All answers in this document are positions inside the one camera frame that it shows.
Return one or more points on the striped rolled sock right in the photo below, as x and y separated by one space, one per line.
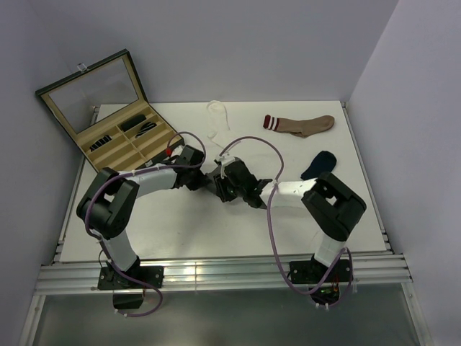
145 128

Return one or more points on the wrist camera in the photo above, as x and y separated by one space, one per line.
187 157
231 168

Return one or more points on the navy blue sock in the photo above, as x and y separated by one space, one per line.
324 161

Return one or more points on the white sock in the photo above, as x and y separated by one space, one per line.
220 133

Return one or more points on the tan sock with red cuff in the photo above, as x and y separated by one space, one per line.
299 128

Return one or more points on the striped rolled sock left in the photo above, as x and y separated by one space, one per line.
100 142

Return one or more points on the black rolled sock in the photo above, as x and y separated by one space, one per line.
132 122

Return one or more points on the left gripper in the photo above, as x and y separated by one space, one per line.
199 182

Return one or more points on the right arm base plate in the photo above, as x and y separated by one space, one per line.
311 272

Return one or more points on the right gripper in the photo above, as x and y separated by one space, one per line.
221 187

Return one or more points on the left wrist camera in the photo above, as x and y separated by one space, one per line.
187 157

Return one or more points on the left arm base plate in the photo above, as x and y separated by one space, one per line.
143 277

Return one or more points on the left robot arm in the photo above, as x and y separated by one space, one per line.
107 205

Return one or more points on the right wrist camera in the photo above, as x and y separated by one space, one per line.
231 168

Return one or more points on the aluminium frame rail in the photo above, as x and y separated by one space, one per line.
223 274

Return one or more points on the striped rolled sock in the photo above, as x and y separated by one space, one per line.
100 142
145 128

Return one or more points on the black compartment storage box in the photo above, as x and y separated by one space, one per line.
95 100

